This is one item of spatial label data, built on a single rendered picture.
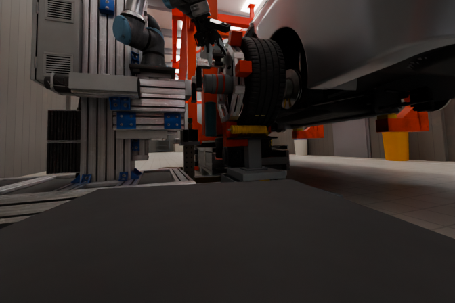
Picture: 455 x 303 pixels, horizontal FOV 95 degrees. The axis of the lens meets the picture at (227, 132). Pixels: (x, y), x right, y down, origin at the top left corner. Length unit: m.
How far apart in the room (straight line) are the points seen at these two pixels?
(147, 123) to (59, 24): 0.70
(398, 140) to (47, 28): 5.42
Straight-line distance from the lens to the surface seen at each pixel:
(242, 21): 5.50
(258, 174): 1.36
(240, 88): 1.29
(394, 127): 3.24
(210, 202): 0.24
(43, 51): 1.48
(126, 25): 1.19
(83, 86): 1.09
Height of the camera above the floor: 0.40
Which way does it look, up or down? 4 degrees up
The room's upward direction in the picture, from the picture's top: 2 degrees counter-clockwise
